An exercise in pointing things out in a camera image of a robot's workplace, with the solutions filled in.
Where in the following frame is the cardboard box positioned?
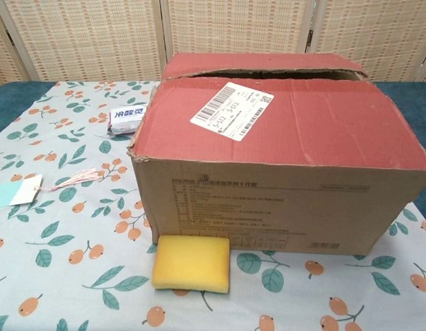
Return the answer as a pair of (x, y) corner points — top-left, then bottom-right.
(125, 51), (426, 258)

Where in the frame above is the white toothpaste box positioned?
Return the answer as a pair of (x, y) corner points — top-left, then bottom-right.
(105, 102), (148, 136)

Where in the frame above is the yellow sponge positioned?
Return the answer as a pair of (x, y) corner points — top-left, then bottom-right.
(150, 234), (232, 294)

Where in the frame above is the woven folding screen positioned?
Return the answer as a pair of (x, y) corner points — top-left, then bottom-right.
(0, 0), (426, 90)

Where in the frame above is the floral print tablecloth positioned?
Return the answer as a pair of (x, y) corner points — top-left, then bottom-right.
(0, 79), (426, 331)

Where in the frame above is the teal white tasselled bookmark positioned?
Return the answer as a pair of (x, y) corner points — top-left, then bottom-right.
(0, 167), (107, 210)

